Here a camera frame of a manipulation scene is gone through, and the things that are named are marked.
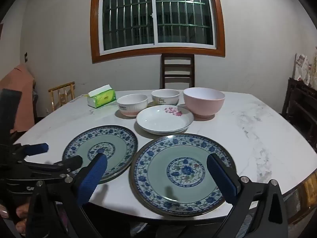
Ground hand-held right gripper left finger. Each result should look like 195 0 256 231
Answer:
25 153 117 238

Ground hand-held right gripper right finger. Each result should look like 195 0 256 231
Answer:
207 153 289 238

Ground white bowl blue stripes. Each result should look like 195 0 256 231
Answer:
151 89 180 107

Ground stack of newspapers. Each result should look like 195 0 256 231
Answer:
293 47 317 87

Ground blue floral patterned plate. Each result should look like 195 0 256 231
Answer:
61 125 138 181
130 133 237 217

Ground dark wooden chair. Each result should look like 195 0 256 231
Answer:
160 54 195 90

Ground white plate pink flower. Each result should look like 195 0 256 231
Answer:
135 105 195 135

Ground large pink bowl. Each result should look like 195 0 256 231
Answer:
183 87 226 119

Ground white bowl pink stripes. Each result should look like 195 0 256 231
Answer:
116 94 148 118

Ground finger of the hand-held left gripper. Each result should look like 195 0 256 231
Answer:
22 155 83 181
11 143 49 158

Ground pink cloth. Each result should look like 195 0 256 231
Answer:
0 64 35 133

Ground green tissue pack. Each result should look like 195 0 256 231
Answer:
87 84 117 109

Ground person's left hand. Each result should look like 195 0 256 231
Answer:
0 202 31 237

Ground bamboo chair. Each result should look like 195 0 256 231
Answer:
48 81 75 112

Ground dark wooden cabinet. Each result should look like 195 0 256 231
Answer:
281 78 317 154

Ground wooden framed barred window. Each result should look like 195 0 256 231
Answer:
90 0 226 63

